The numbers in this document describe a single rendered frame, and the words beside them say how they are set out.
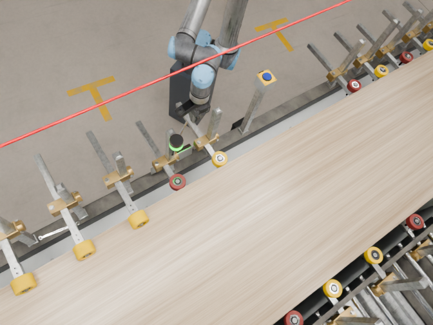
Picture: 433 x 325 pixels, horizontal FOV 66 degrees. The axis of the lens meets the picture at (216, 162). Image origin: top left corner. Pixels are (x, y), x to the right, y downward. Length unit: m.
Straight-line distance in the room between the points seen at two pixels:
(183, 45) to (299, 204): 0.93
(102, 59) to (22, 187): 1.27
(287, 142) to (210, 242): 0.68
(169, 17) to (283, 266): 2.64
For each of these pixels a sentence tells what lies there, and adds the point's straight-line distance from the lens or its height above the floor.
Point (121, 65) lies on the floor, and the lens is 3.17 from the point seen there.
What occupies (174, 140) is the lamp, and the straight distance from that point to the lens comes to 1.46.
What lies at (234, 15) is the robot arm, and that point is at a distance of 1.98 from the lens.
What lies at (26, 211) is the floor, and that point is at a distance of 2.70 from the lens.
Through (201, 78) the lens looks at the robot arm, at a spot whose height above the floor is 1.34.
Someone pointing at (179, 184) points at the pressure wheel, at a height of 0.91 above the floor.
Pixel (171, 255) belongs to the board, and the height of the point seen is 0.90.
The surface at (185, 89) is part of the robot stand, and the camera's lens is 2.43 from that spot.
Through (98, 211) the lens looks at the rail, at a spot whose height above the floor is 0.70.
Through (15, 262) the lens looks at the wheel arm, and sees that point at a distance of 1.60.
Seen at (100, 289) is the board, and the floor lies 0.90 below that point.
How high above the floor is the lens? 2.44
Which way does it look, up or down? 65 degrees down
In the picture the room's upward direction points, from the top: 20 degrees clockwise
